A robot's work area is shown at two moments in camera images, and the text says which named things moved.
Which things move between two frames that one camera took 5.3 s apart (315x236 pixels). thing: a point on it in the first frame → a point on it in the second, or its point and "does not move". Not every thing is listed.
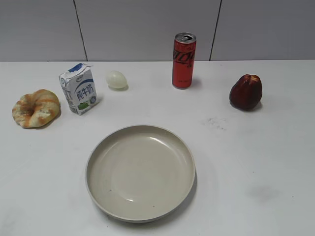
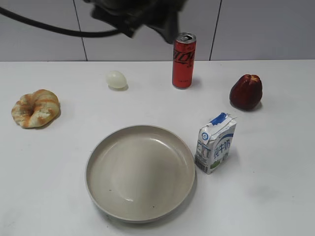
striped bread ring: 36,109 does not move
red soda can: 183,56 does not move
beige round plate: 140,172 does not move
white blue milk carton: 78,86 → 214,142
